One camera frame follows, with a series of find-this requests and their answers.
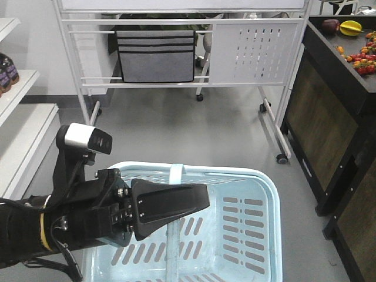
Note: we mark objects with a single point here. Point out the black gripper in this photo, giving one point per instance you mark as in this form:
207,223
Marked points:
100,210

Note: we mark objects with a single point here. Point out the light blue plastic basket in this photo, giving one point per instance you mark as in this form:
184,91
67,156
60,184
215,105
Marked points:
237,238

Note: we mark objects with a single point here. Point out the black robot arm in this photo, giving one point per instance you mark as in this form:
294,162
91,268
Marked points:
24,238

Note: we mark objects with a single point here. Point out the white store shelving unit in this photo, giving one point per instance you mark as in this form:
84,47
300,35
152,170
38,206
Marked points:
27,132

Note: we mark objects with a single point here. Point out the grey fabric hanging organizer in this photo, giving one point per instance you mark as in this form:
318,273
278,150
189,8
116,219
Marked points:
156,56

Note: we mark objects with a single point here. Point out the dark wooden produce stand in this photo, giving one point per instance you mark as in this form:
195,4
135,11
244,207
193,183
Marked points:
331,118

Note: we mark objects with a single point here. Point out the yellow star fruit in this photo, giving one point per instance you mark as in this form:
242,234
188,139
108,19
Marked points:
351,28

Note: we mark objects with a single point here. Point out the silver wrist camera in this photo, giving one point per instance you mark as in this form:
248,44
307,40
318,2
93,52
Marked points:
84,138

